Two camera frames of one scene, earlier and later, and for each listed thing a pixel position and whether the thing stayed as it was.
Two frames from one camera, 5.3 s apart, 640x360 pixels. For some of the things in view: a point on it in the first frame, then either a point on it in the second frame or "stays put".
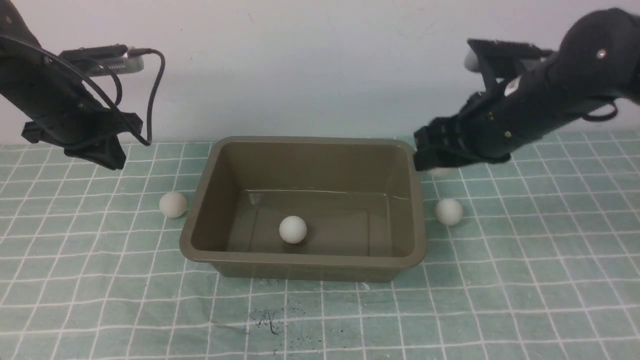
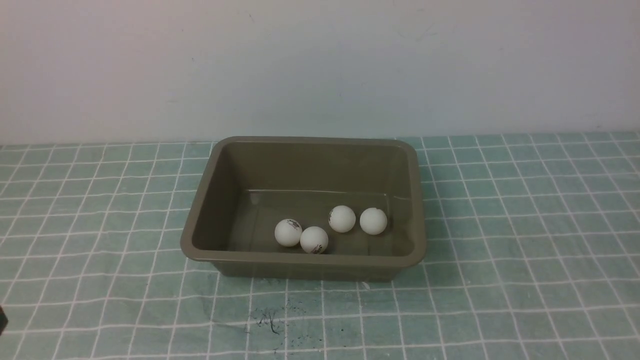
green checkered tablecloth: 535,256 stays put
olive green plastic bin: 360,199 stays put
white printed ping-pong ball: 442,172 → 342,218
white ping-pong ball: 449,212 → 373,221
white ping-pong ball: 173,204 → 314,240
